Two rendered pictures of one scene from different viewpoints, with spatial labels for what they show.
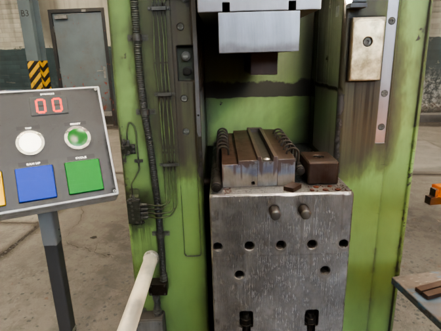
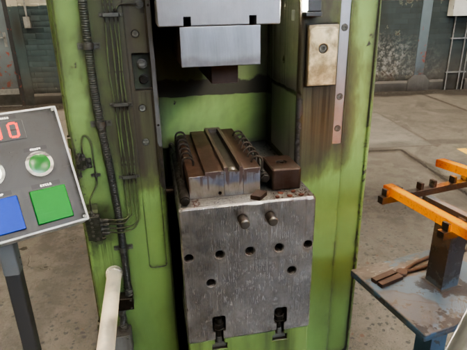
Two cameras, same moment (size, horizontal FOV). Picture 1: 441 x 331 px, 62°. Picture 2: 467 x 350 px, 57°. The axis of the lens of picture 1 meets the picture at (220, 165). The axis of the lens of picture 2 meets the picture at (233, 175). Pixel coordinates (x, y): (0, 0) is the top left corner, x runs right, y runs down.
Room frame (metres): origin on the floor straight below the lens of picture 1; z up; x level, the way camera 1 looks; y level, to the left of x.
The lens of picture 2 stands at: (-0.12, 0.08, 1.41)
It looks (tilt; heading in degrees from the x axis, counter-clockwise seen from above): 21 degrees down; 349
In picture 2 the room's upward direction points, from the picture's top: 1 degrees counter-clockwise
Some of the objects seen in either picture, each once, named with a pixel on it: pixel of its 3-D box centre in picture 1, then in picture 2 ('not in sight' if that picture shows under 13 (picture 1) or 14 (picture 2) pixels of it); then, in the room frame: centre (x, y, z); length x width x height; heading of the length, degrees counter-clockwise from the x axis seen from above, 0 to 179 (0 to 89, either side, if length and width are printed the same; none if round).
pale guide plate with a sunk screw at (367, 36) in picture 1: (365, 49); (321, 55); (1.09, -0.42, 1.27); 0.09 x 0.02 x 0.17; 90
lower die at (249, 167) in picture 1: (252, 152); (213, 157); (1.17, -0.11, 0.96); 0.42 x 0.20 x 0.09; 0
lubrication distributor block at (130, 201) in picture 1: (137, 210); (97, 226); (1.09, 0.27, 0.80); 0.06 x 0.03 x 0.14; 90
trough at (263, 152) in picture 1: (259, 141); (221, 146); (1.17, -0.13, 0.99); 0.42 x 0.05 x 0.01; 0
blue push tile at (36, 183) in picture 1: (36, 183); (1, 217); (0.77, 0.41, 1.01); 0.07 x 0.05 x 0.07; 115
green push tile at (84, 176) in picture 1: (84, 176); (51, 204); (0.81, 0.31, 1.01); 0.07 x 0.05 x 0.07; 115
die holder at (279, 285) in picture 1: (268, 224); (231, 227); (1.18, -0.16, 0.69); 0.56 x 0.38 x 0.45; 0
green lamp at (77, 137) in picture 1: (77, 137); (39, 163); (0.85, 0.33, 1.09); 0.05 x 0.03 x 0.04; 90
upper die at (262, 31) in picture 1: (252, 36); (209, 40); (1.17, -0.11, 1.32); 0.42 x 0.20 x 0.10; 0
